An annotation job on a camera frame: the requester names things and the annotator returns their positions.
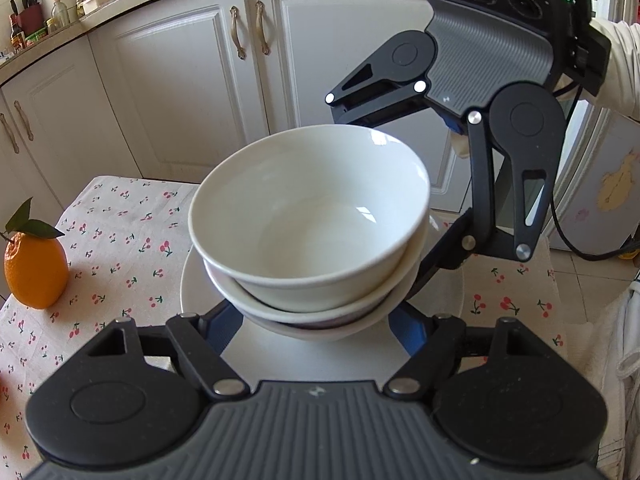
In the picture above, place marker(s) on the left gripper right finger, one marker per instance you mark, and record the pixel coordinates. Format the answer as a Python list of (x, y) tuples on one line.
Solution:
[(437, 345)]

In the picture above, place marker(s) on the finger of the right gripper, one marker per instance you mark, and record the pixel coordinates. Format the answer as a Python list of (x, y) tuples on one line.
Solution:
[(390, 84), (516, 146)]

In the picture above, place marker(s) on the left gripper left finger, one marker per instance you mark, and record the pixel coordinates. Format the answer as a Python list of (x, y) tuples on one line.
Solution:
[(191, 343)]

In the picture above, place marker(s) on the white plate with fruit print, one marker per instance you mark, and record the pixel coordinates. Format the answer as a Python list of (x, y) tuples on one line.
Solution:
[(344, 344)]

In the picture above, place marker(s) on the white bowl pink flowers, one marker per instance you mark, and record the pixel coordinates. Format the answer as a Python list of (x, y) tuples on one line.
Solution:
[(390, 303)]

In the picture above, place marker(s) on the white kitchen cabinets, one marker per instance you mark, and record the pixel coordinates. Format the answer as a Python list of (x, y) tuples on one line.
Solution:
[(166, 89)]

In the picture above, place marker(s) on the right gloved hand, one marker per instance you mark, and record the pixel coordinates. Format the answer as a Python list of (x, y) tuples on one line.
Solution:
[(620, 91)]

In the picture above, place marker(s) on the cherry print tablecloth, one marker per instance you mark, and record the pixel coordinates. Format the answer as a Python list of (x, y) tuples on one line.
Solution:
[(126, 242)]

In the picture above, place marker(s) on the orange with leaf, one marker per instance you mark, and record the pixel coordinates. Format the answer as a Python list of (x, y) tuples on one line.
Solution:
[(34, 260)]

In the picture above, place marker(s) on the red knife block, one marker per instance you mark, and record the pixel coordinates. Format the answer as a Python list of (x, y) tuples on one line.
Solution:
[(30, 19)]

